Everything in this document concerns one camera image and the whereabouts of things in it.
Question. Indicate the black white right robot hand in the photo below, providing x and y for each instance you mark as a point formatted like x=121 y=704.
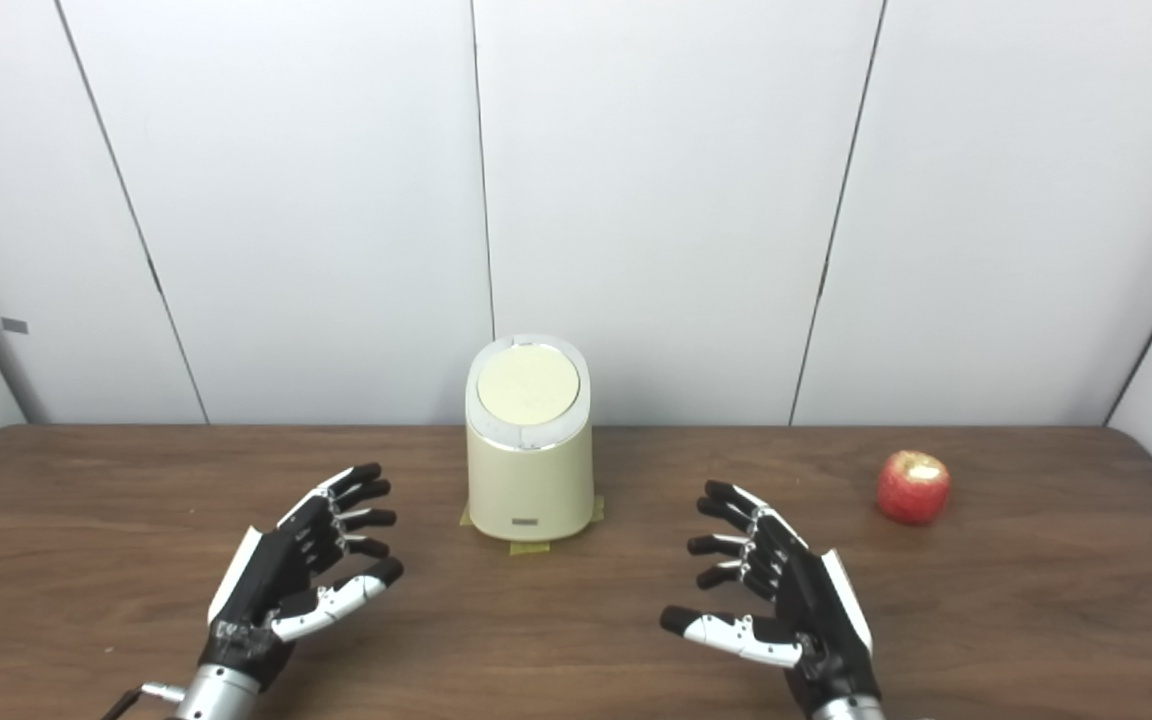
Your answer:
x=816 y=610

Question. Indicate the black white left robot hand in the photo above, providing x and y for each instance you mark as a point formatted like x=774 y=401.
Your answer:
x=271 y=590

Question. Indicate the red apple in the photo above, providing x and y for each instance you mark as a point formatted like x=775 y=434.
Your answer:
x=912 y=490

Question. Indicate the cream-colored bin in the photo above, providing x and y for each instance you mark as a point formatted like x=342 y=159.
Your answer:
x=530 y=480

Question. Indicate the grey wall sticker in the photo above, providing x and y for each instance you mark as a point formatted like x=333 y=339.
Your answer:
x=14 y=326

